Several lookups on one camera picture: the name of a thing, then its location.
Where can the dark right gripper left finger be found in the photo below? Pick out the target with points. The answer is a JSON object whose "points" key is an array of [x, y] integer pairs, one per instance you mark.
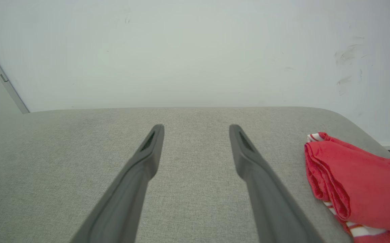
{"points": [[131, 195]]}

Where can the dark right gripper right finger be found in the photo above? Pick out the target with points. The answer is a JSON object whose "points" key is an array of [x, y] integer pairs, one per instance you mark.
{"points": [[269, 202]]}

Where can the red garment with white stripes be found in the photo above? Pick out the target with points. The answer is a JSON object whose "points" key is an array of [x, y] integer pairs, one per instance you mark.
{"points": [[367, 182]]}

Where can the grey door frame strip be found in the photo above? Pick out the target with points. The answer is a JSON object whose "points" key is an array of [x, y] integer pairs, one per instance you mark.
{"points": [[4, 77]]}

